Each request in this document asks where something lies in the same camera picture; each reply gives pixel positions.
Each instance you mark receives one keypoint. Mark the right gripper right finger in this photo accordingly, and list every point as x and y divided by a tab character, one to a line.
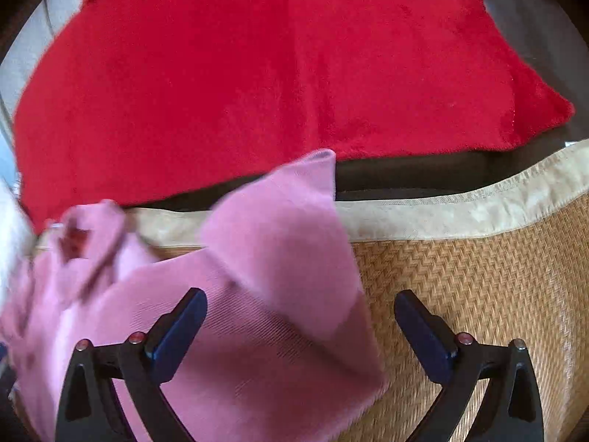
511	406

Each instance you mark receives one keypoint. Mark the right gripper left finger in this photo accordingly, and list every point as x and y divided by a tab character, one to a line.
89	407

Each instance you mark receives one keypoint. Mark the pink garment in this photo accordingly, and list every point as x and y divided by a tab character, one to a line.
286	352

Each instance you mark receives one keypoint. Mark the woven bamboo mat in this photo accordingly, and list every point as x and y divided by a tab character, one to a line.
506	261

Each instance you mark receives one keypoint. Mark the white quilted pad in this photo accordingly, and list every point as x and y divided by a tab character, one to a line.
16	237

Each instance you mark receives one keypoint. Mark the red blanket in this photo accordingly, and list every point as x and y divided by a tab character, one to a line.
72	135

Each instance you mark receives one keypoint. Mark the dark brown sofa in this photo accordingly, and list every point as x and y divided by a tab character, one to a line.
460	165

